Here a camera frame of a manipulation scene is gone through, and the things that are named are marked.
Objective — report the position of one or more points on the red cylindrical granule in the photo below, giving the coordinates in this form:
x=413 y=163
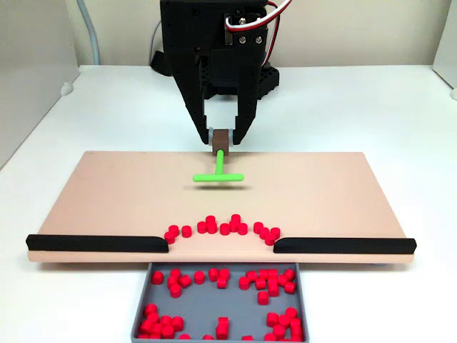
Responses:
x=272 y=274
x=273 y=291
x=146 y=326
x=168 y=331
x=210 y=219
x=263 y=274
x=208 y=337
x=272 y=318
x=270 y=240
x=143 y=336
x=224 y=274
x=296 y=334
x=279 y=331
x=295 y=323
x=211 y=227
x=173 y=281
x=169 y=237
x=223 y=322
x=235 y=218
x=150 y=309
x=251 y=275
x=221 y=333
x=290 y=287
x=289 y=274
x=199 y=277
x=221 y=282
x=264 y=233
x=175 y=290
x=157 y=277
x=213 y=274
x=282 y=279
x=242 y=228
x=173 y=230
x=184 y=336
x=177 y=323
x=291 y=312
x=202 y=227
x=153 y=317
x=185 y=280
x=244 y=283
x=157 y=328
x=272 y=283
x=270 y=337
x=260 y=283
x=175 y=273
x=263 y=297
x=233 y=226
x=275 y=232
x=284 y=319
x=225 y=229
x=258 y=227
x=155 y=336
x=247 y=337
x=165 y=319
x=186 y=231

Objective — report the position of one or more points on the grey rectangular tray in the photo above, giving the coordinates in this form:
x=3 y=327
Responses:
x=207 y=307

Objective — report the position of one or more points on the small white clip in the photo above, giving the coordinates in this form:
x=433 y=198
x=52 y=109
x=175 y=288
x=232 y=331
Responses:
x=66 y=88
x=453 y=94

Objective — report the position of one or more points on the green T-shaped pusher tool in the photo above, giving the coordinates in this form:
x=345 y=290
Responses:
x=218 y=177

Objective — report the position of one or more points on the beige flat board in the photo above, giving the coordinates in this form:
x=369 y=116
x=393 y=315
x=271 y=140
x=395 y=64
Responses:
x=143 y=196

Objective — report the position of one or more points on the black guide rail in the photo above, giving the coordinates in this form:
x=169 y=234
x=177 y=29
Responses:
x=342 y=246
x=96 y=243

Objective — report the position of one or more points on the white tube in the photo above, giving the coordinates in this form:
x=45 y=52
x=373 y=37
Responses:
x=89 y=32

